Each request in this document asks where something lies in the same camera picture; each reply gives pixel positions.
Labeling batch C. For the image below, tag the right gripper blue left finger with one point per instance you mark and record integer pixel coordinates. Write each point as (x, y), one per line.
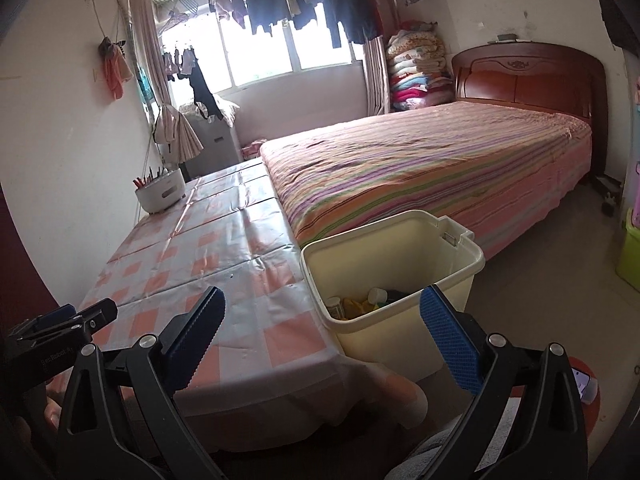
(119, 418)

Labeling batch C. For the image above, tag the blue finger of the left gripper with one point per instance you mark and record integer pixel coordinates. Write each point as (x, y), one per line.
(50, 315)
(99, 315)

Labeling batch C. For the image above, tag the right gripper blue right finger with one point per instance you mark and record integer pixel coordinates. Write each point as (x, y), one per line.
(525, 420)

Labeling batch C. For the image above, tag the yellow snack wrapper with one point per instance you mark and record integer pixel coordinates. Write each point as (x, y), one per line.
(352, 308)

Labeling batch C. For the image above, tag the white round container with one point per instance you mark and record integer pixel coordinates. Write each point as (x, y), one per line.
(158, 194)

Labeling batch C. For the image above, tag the pink checkered tablecloth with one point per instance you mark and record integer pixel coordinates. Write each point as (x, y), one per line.
(272, 371)

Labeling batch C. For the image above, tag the tied pink curtain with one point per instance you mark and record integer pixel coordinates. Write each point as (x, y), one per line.
(172, 131)

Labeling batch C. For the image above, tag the green plastic box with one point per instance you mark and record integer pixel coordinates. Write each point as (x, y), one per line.
(628, 266)

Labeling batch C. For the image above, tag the grey cabinet by window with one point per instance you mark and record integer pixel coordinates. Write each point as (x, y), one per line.
(221, 146)

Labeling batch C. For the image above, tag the cream plastic bin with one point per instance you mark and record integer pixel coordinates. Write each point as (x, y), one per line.
(389, 262)

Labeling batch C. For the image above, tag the striped bed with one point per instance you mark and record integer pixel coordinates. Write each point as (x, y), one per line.
(497, 170)

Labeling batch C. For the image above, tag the wooden headboard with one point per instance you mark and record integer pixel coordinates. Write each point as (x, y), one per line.
(534, 74)

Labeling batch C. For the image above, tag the right pink curtain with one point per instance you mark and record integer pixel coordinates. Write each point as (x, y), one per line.
(376, 77)

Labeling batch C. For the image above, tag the stack of folded quilts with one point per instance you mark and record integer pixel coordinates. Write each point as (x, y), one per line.
(418, 69)

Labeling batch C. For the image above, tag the pink cloth on wall hook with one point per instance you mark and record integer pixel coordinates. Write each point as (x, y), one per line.
(115, 68)

